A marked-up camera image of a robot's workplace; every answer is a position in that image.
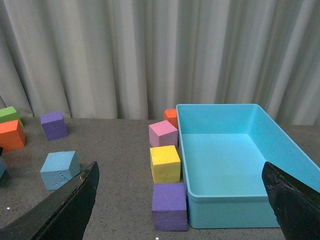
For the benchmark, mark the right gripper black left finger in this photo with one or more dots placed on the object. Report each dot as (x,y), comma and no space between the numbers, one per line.
(63,215)

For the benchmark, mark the orange foam cube left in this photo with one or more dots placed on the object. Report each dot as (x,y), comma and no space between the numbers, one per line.
(12,136)

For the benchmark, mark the purple foam cube front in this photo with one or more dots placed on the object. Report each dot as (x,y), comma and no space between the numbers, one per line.
(169,207)

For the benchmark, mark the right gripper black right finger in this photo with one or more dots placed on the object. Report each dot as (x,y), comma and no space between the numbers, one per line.
(295,204)

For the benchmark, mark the pink foam cube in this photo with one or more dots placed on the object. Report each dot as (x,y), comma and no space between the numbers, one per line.
(163,133)

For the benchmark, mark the orange foam cube right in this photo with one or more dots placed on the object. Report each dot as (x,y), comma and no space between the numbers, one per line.
(170,115)

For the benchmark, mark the purple foam cube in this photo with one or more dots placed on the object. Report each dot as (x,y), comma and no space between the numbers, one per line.
(169,207)
(53,125)

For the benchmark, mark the light blue plastic bin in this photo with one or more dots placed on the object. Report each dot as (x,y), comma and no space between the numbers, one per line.
(224,148)

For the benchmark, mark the grey pleated curtain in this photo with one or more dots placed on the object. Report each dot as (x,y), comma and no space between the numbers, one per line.
(133,59)

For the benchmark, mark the orange foam cube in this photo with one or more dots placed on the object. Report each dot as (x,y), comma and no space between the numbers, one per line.
(170,115)
(12,136)

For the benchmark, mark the green foam cube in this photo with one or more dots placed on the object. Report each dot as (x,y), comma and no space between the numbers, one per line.
(8,114)

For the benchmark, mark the purple foam cube rear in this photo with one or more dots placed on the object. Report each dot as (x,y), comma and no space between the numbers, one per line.
(53,125)

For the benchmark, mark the yellow foam cube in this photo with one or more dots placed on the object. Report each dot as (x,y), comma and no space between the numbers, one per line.
(165,164)

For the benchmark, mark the light blue foam cube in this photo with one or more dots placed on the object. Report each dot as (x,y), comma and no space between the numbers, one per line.
(59,168)
(3,168)

